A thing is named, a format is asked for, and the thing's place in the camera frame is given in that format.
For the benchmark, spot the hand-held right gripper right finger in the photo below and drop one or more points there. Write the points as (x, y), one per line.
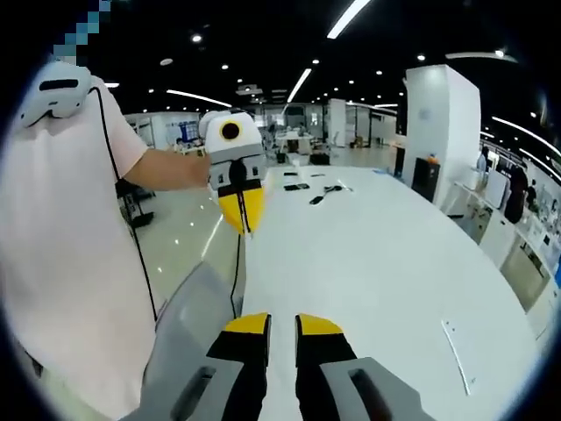
(333, 377)

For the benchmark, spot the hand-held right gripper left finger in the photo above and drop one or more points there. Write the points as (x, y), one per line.
(232, 377)

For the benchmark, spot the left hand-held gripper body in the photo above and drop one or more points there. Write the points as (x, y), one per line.
(232, 147)

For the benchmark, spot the clear food packaging bag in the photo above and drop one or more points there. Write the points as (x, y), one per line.
(458, 355)

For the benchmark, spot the grey mesh office chair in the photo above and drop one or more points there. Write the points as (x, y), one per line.
(193, 316)

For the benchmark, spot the person's pink shirt torso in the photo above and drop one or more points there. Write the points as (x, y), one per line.
(66, 245)

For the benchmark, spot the black cabinet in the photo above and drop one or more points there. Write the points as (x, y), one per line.
(426, 180)

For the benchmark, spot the linear ceiling light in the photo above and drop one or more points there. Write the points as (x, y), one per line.
(348, 17)

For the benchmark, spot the white chest-worn device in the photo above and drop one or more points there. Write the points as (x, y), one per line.
(54, 94)

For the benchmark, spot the white square pillar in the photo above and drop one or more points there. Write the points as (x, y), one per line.
(442, 131)

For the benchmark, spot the long white counter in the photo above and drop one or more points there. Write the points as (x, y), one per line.
(517, 259)

